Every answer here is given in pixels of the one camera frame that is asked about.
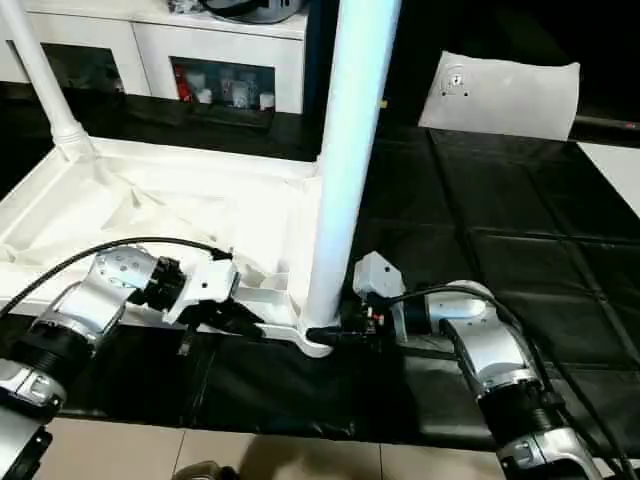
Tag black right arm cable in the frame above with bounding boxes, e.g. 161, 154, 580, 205
385, 286, 636, 480

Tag white flat board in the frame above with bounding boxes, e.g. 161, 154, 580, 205
577, 141, 640, 219

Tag metal cooking pot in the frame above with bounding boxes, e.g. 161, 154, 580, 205
170, 0, 310, 25

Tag white plastic table leg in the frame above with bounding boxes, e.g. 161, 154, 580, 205
299, 0, 404, 347
0, 0, 98, 163

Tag dark grey robot body part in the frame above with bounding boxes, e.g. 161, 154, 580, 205
172, 462, 233, 480

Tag white cabinet with glass doors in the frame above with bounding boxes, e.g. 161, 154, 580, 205
0, 0, 310, 114

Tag white plastic bag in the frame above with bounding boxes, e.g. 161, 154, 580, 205
417, 50, 582, 142

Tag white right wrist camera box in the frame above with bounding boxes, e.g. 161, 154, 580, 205
352, 251, 407, 303

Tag white plastic table top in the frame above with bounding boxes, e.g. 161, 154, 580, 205
0, 135, 337, 359

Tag black work mat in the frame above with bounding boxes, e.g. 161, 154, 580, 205
0, 82, 640, 453

